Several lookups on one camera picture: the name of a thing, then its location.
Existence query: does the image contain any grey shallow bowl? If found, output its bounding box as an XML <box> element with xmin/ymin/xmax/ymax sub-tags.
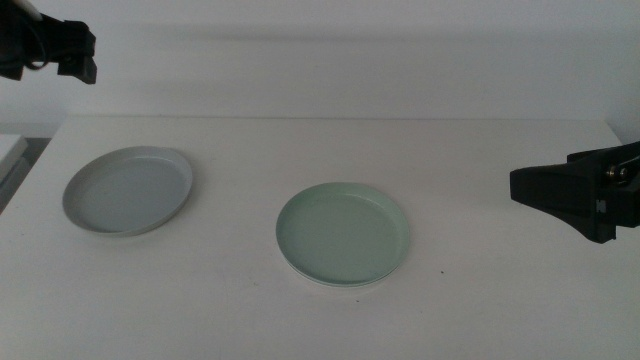
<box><xmin>61</xmin><ymin>145</ymin><xmax>194</xmax><ymax>238</ymax></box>

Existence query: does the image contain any pale green shallow bowl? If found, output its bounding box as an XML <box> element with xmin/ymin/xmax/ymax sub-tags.
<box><xmin>275</xmin><ymin>181</ymin><xmax>411</xmax><ymax>287</ymax></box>

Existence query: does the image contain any white shallow bowl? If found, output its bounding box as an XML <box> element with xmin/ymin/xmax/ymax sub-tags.
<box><xmin>281</xmin><ymin>249</ymin><xmax>403</xmax><ymax>290</ymax></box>

